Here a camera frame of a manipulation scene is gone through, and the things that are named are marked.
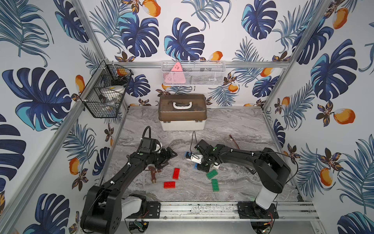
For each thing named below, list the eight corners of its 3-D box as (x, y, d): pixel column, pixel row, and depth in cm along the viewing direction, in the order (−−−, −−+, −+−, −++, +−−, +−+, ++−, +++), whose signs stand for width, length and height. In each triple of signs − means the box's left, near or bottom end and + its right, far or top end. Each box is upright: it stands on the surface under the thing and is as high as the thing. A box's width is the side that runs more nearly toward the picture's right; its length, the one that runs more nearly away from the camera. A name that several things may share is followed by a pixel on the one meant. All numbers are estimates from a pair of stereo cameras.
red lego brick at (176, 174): (172, 179, 87) (172, 177, 85) (174, 168, 91) (174, 167, 89) (178, 179, 87) (178, 178, 85) (180, 169, 91) (179, 168, 89)
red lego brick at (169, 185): (163, 188, 84) (163, 187, 82) (164, 182, 86) (163, 181, 84) (175, 188, 84) (174, 187, 82) (175, 182, 86) (175, 181, 84)
